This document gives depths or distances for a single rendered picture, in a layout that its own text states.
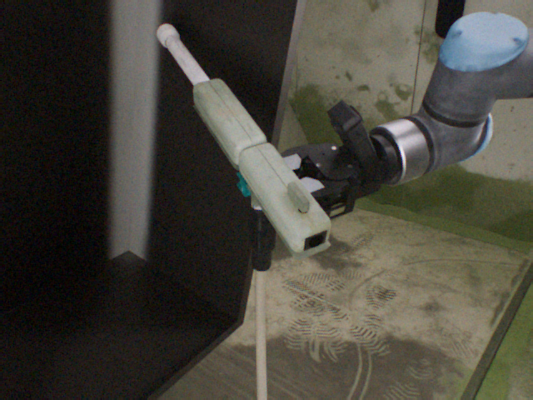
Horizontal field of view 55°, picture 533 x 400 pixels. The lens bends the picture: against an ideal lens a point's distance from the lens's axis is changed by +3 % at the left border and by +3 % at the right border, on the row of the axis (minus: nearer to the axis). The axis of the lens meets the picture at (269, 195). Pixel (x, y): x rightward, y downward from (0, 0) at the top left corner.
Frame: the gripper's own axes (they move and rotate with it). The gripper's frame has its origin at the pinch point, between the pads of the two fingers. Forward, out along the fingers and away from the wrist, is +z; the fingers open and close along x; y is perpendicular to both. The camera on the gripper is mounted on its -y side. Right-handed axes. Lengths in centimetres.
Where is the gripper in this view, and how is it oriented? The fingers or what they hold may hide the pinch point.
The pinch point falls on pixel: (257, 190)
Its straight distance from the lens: 62.9
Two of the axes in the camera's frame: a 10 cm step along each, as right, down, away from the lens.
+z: -8.8, 3.1, -3.6
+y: -0.5, 6.8, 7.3
